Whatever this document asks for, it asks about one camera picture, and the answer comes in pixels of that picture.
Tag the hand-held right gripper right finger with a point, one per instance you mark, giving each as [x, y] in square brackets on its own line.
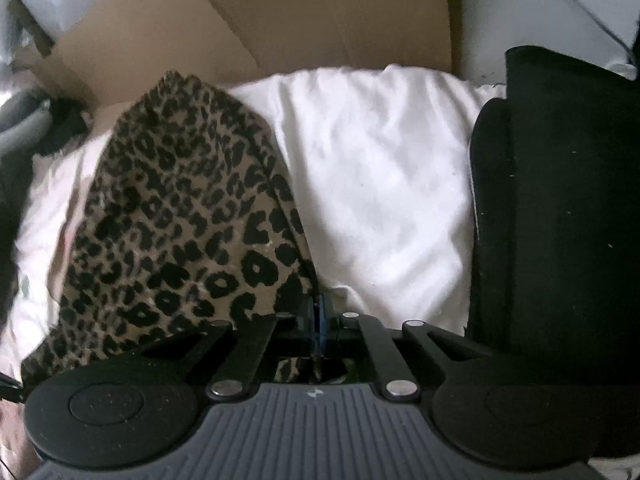
[324, 322]

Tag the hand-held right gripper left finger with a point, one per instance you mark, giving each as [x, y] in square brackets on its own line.
[311, 322]

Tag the leopard print skirt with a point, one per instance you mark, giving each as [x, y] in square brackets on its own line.
[175, 220]

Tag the folded black clothes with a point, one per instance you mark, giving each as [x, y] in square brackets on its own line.
[560, 210]

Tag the white bear printed blanket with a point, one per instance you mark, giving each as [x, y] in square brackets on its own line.
[375, 185]

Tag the flattened cardboard sheet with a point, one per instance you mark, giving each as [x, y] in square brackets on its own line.
[225, 20]

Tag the grey neck pillow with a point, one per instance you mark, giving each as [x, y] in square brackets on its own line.
[20, 125]

